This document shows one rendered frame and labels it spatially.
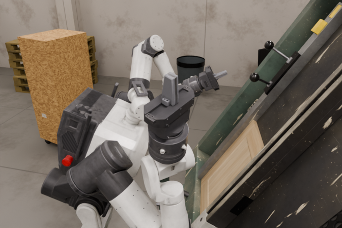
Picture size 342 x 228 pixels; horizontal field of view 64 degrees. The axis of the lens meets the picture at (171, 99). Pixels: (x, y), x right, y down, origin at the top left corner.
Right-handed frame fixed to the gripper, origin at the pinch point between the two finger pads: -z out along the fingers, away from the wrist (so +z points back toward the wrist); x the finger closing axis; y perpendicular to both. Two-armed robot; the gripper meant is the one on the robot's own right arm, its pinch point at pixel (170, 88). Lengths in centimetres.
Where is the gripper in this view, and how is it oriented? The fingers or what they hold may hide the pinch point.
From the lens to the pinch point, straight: 52.1
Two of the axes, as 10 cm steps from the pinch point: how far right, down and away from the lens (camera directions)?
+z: -0.4, 7.6, 6.5
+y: 7.6, 4.5, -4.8
